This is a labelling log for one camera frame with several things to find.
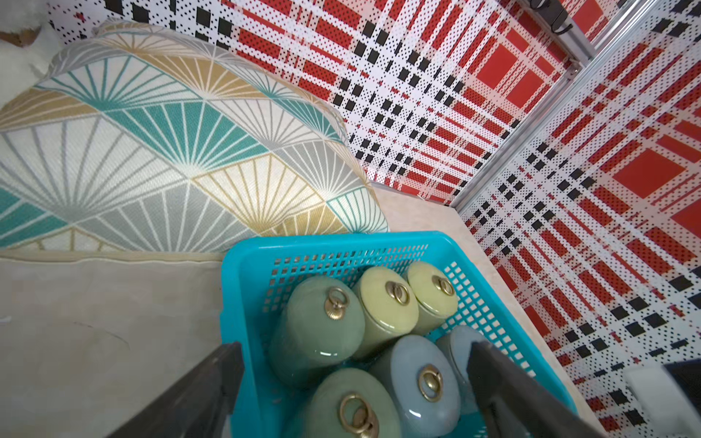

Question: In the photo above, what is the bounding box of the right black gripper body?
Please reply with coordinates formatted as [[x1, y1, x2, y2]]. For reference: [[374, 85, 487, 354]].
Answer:
[[623, 358, 701, 438]]

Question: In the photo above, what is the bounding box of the teal plastic basket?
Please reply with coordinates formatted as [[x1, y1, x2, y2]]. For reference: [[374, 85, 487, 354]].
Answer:
[[221, 232, 573, 437]]

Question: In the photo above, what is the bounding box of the olive green tea canister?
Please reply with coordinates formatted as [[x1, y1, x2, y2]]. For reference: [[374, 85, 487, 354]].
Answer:
[[281, 368, 402, 437]]

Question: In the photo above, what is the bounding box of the blue-grey tea canister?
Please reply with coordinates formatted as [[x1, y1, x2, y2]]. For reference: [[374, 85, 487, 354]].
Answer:
[[369, 335, 461, 437]]

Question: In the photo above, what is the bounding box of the yellow-green tea canister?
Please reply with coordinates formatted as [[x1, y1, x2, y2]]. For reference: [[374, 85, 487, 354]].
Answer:
[[352, 266, 419, 361]]

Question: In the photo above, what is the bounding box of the fan-patterned cushion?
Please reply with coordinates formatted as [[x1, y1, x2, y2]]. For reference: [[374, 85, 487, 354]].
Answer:
[[1, 19, 389, 254]]

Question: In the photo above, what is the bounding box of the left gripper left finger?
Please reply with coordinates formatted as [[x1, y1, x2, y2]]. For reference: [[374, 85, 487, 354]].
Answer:
[[111, 342, 245, 437]]

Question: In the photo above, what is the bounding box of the dark green tea canister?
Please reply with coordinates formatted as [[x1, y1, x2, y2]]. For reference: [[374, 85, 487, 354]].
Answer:
[[268, 276, 365, 388]]

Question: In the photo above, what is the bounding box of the white plush toy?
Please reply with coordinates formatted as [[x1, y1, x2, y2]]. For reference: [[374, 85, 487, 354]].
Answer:
[[1, 0, 64, 107]]

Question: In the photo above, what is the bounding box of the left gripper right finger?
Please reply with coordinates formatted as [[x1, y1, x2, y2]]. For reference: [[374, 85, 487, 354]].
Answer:
[[467, 341, 602, 437]]

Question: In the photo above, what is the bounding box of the light blue tea canister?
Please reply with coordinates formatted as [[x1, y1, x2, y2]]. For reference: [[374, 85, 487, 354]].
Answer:
[[436, 325, 487, 415]]

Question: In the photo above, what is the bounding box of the pale yellow tea canister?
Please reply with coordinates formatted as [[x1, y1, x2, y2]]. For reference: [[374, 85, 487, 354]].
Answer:
[[403, 261, 458, 336]]

